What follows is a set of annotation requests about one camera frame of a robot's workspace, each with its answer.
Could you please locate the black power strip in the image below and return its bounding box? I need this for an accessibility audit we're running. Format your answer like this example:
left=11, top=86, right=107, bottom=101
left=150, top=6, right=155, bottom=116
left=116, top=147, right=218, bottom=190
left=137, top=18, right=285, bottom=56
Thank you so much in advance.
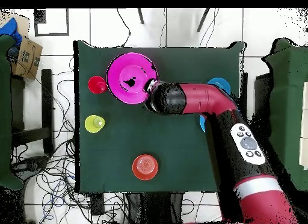
left=90, top=193, right=105, bottom=216

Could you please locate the white box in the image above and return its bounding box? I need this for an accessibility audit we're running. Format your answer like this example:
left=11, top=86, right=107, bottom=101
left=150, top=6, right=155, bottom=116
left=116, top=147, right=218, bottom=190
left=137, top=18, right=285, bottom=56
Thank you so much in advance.
left=298, top=81, right=308, bottom=170

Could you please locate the cardboard box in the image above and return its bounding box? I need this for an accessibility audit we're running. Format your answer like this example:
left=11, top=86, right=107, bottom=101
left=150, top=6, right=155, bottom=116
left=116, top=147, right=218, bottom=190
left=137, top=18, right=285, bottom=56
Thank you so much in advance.
left=0, top=11, right=43, bottom=80

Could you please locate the black monitor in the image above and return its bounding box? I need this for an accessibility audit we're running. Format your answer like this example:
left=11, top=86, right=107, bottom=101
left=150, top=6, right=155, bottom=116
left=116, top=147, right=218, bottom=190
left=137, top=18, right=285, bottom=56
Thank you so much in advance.
left=254, top=73, right=274, bottom=119

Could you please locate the blue cloth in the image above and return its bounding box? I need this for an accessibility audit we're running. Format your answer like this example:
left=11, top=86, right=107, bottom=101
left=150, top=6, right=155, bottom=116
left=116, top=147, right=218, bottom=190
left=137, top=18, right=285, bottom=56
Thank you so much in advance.
left=0, top=17, right=23, bottom=46

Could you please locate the large pink bowl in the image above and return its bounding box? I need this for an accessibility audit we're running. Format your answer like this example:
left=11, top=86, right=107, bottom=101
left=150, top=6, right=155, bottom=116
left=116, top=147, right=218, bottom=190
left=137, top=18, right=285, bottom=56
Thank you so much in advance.
left=105, top=52, right=159, bottom=105

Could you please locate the yellow cup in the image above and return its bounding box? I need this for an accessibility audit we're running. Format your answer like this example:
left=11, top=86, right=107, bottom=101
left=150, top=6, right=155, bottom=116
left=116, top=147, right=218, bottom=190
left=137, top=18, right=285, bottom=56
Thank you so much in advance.
left=84, top=114, right=106, bottom=134

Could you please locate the small blue bowl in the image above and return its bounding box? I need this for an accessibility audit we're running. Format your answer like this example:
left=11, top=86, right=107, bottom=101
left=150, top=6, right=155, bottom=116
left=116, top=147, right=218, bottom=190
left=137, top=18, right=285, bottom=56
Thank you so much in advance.
left=206, top=77, right=232, bottom=95

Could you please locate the tangle of floor cables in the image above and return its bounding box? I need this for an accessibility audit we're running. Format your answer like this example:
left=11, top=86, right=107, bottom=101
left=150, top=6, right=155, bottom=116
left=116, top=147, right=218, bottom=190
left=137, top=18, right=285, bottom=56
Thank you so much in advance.
left=11, top=57, right=140, bottom=224

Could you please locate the dark grey stand base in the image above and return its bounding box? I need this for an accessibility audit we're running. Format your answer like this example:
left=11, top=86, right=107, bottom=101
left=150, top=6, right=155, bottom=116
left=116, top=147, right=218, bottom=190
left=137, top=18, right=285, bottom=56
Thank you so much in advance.
left=10, top=155, right=50, bottom=180

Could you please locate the orange bowl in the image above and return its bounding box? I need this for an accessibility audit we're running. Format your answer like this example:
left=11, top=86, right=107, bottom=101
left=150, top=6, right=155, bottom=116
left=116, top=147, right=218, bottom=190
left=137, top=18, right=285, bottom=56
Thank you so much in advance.
left=132, top=154, right=159, bottom=181

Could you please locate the black hanging cable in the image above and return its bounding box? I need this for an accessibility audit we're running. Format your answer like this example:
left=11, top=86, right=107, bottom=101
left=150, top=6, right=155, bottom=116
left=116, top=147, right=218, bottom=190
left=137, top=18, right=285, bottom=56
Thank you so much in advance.
left=117, top=8, right=132, bottom=48

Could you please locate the green cloth on side table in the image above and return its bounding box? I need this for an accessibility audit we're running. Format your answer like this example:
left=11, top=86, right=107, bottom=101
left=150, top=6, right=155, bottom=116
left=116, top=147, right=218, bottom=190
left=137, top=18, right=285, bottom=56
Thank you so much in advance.
left=0, top=34, right=23, bottom=191
left=262, top=38, right=308, bottom=191

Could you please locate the dark green tablecloth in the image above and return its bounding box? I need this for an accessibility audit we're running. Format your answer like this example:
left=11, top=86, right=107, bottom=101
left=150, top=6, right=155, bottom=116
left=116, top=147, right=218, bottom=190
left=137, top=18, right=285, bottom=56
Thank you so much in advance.
left=73, top=40, right=247, bottom=194

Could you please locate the black chair frame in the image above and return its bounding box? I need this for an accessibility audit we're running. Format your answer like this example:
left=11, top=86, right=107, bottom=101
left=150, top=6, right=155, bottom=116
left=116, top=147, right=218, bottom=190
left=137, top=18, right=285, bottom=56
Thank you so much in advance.
left=10, top=69, right=55, bottom=155

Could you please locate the red cup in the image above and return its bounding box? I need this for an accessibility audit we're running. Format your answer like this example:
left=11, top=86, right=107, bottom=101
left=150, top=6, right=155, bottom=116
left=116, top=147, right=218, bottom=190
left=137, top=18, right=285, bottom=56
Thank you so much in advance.
left=87, top=75, right=108, bottom=95

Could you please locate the large blue bowl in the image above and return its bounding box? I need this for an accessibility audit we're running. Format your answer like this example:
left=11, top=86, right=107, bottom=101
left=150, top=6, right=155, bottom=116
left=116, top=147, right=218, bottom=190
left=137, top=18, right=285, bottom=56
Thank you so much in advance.
left=199, top=114, right=207, bottom=133

